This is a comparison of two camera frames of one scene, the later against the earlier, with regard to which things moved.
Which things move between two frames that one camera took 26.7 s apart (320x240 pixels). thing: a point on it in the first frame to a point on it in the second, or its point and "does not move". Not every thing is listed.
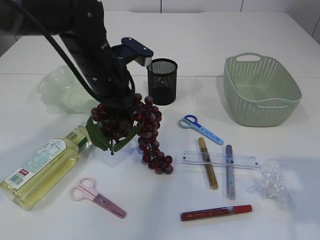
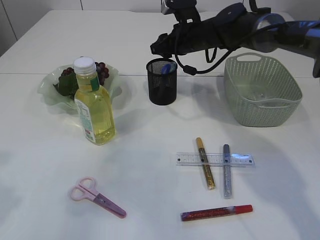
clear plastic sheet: x=270 y=183 to x=255 y=92
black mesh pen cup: x=162 y=77 does not move
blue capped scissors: x=191 y=121 to x=165 y=71
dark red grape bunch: x=143 y=117 to x=67 y=83
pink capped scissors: x=87 y=189 does not move
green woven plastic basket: x=259 y=91 does not move
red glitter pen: x=216 y=212 does not move
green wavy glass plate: x=61 y=91 does not move
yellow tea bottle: x=25 y=187 to x=94 y=105
